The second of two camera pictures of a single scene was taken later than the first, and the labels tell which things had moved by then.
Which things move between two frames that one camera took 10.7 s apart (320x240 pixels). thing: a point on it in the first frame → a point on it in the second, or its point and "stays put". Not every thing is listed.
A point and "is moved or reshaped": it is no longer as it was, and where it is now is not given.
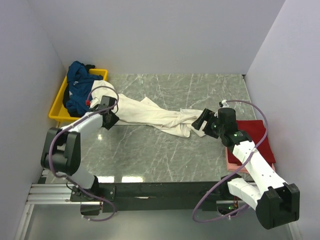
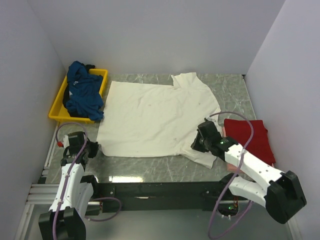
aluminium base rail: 53,194 stays put
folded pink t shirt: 231,167 stays put
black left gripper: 114,119 → 94,146
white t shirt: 143,111 is moved or reshaped
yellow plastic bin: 58,111 stays put
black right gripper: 208,116 → 195,145
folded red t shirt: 256,131 stays put
